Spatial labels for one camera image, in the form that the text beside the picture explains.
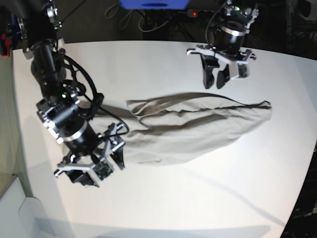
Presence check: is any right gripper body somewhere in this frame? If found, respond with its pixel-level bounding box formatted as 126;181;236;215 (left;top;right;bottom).
54;123;125;187

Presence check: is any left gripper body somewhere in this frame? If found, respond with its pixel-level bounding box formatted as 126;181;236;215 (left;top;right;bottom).
186;45;257;80

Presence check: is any beige t-shirt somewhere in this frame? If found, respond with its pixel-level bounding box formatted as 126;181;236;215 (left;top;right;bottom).
105;93;272;166

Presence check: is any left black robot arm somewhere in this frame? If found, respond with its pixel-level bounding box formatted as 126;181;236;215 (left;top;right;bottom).
186;0;259;89

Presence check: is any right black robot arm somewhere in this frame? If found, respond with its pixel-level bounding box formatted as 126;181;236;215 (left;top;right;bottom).
10;0;128;186

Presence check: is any black power strip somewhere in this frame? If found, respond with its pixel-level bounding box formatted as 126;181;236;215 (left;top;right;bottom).
186;9;215;18

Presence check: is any blue plastic bin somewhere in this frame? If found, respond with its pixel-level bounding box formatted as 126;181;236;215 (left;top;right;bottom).
119;0;189;10

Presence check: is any red and blue clamp tool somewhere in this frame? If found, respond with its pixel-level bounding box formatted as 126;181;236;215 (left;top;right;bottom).
0;12;19;58

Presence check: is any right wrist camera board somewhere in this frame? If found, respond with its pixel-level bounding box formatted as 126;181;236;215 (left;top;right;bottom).
93;160;114;180

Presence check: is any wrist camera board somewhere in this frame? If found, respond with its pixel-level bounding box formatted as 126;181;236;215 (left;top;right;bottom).
238;63;250;79
93;160;114;180

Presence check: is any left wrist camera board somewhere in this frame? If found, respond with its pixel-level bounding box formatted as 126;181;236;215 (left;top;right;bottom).
238;63;250;79

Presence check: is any white cable on floor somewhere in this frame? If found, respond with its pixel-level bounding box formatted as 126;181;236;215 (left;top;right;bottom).
138;14;171;33

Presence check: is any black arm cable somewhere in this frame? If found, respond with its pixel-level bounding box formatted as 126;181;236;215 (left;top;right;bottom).
58;48;130;136

